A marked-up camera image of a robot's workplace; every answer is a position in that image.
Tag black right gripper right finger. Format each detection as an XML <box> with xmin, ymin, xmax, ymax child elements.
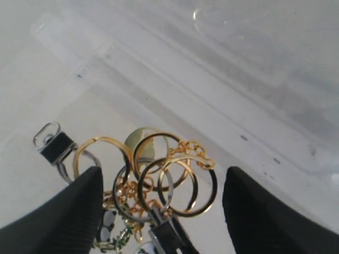
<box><xmin>222</xmin><ymin>166</ymin><xmax>338</xmax><ymax>253</ymax></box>

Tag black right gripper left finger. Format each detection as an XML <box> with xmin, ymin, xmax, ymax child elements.
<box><xmin>1</xmin><ymin>166</ymin><xmax>103</xmax><ymax>253</ymax></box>

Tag panda keychain with black strap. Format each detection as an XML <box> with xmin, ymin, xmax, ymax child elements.
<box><xmin>32</xmin><ymin>123</ymin><xmax>218</xmax><ymax>253</ymax></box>

